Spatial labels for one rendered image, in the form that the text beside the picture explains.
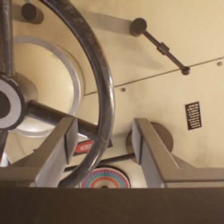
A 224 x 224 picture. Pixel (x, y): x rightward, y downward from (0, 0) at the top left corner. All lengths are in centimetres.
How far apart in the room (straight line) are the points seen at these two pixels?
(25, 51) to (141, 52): 28
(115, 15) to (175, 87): 25
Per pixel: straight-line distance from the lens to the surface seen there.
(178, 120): 52
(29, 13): 47
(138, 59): 46
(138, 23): 42
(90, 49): 22
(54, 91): 36
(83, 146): 52
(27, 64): 37
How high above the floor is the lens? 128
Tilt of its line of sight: 17 degrees up
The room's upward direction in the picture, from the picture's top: 164 degrees clockwise
